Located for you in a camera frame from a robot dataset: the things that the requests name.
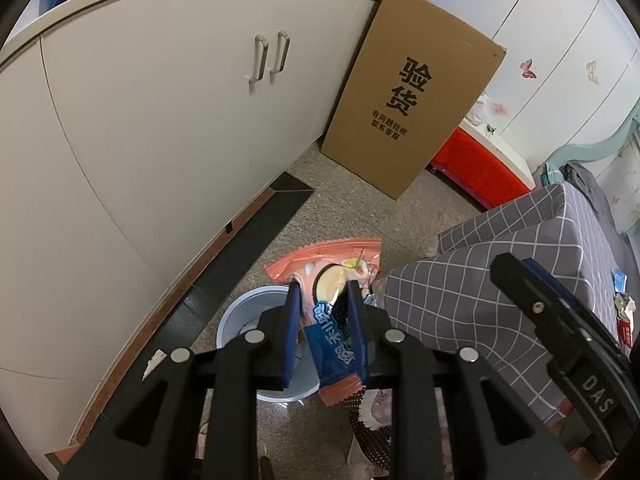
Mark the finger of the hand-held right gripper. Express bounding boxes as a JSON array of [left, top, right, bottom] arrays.
[[489, 252, 586, 377], [522, 258, 628, 358]]

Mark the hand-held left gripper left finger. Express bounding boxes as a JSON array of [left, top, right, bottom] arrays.
[[59, 281, 305, 480]]

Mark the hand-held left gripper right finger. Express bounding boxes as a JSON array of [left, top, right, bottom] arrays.
[[346, 279, 568, 480]]

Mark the pink blue snack wrapper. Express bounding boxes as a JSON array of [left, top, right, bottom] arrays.
[[265, 237, 384, 409]]

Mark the light blue trash bin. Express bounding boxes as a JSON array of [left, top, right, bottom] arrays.
[[215, 285, 322, 402]]

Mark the red white packet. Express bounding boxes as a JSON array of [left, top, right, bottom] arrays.
[[614, 294, 637, 350]]

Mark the grey garment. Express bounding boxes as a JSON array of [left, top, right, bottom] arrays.
[[564, 161, 623, 243]]

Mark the red storage box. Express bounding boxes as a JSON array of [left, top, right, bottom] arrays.
[[429, 119, 536, 212]]

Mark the white paper scrap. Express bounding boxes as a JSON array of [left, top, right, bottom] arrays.
[[142, 349, 167, 379]]

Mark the teal bed headboard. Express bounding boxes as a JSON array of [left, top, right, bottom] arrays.
[[539, 112, 640, 176]]

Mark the large brown cardboard box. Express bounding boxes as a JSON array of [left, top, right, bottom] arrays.
[[320, 0, 507, 201]]

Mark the beige floor cabinet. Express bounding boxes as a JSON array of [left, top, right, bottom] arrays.
[[0, 0, 387, 463]]

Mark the white wardrobe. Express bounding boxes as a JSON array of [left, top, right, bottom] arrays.
[[440, 0, 640, 166]]

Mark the metal cabinet handle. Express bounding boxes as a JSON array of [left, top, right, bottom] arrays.
[[269, 30, 291, 85], [248, 33, 269, 92]]

